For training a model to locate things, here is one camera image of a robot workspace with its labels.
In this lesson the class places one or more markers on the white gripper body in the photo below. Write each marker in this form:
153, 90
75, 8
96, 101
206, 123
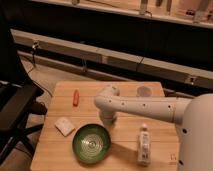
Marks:
107, 117

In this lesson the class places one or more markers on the green ceramic bowl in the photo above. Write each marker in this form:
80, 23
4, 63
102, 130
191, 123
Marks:
91, 143

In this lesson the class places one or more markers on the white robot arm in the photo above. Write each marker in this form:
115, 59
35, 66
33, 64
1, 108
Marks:
193, 116

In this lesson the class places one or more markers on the orange carrot toy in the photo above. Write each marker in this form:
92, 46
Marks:
76, 98

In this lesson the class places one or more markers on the white plastic bottle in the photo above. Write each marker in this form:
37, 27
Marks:
144, 153

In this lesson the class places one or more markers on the white sponge block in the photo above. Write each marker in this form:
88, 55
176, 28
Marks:
64, 126

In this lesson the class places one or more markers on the black office chair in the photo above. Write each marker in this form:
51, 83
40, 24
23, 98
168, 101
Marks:
18, 96

